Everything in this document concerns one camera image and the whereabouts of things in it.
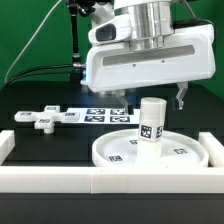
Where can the white front fence rail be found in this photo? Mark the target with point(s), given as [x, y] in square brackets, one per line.
[96, 180]

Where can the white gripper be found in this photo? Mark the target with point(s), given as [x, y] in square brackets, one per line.
[187, 55]

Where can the white round table top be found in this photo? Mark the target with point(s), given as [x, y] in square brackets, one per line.
[124, 148]

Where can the white fence rail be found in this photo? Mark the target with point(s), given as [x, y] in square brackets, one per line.
[96, 180]
[213, 147]
[7, 143]

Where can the white left fence rail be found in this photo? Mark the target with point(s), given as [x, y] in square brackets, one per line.
[7, 143]

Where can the white right fence rail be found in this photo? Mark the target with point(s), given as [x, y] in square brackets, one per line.
[213, 147]

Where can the white marker sheet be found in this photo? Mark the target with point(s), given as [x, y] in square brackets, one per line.
[100, 116]

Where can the white cross-shaped table base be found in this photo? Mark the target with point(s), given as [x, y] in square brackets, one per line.
[46, 119]

